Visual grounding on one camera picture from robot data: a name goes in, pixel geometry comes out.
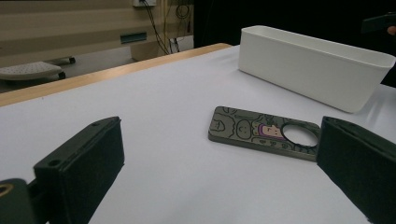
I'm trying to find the white table mat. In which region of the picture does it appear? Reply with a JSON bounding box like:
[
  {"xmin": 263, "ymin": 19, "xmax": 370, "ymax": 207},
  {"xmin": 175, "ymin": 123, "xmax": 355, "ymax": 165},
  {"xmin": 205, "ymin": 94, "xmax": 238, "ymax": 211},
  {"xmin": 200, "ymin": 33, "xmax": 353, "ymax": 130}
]
[{"xmin": 0, "ymin": 45, "xmax": 396, "ymax": 224}]

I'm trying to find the low wheeled platform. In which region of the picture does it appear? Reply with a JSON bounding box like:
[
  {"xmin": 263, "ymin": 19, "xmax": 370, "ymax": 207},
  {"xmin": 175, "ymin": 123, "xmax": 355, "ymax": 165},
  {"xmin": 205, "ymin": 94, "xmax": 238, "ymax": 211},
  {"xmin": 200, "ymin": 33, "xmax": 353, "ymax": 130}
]
[{"xmin": 0, "ymin": 61, "xmax": 67, "ymax": 82}]

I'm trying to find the white plastic box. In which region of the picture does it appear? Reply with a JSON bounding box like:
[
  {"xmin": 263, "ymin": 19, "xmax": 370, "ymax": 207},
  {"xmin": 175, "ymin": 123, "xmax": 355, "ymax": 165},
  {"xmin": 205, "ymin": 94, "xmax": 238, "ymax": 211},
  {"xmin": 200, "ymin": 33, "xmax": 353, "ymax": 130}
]
[{"xmin": 237, "ymin": 25, "xmax": 396, "ymax": 114}]

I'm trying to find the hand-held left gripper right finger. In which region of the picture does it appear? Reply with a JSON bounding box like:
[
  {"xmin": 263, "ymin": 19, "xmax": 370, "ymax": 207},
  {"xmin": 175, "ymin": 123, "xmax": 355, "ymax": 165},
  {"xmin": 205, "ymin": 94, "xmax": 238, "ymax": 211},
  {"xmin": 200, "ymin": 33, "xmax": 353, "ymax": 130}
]
[{"xmin": 316, "ymin": 116, "xmax": 396, "ymax": 224}]

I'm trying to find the wooden desk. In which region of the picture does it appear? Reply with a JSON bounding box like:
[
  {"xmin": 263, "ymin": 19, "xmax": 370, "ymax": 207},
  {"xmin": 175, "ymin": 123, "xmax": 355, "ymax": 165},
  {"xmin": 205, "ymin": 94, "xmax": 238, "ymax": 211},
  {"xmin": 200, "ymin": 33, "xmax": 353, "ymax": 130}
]
[{"xmin": 0, "ymin": 0, "xmax": 194, "ymax": 68}]

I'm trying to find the black curtain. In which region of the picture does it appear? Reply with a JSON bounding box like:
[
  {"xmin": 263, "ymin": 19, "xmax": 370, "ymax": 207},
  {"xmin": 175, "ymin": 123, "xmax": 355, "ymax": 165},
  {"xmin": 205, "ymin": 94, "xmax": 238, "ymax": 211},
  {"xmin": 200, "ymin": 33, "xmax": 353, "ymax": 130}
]
[{"xmin": 192, "ymin": 0, "xmax": 396, "ymax": 88}]

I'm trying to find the bundle of hanging cables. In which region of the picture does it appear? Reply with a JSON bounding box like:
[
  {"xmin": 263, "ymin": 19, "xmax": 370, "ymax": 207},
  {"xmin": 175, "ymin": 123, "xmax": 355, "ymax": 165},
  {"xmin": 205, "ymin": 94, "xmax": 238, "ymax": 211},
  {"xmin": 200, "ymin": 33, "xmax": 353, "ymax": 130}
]
[{"xmin": 141, "ymin": 0, "xmax": 191, "ymax": 55}]

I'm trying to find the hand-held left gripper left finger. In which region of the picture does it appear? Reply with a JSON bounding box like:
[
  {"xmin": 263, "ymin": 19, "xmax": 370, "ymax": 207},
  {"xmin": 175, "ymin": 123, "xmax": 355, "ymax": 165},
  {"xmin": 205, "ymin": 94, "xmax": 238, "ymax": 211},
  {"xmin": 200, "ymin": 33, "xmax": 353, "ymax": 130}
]
[{"xmin": 33, "ymin": 116, "xmax": 125, "ymax": 224}]

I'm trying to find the dark metal bracket with hole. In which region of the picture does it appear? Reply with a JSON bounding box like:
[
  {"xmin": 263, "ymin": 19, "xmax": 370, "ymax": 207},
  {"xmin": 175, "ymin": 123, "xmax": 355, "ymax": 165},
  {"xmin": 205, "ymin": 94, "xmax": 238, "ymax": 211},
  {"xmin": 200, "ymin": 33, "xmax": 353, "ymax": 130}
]
[{"xmin": 207, "ymin": 105, "xmax": 321, "ymax": 162}]

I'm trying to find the wooden table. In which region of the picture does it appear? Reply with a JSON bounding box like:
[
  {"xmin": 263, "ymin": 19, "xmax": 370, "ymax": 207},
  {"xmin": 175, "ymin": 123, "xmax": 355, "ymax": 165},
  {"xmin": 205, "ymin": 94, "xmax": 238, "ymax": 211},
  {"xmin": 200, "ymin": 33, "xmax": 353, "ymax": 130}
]
[{"xmin": 0, "ymin": 42, "xmax": 233, "ymax": 108}]

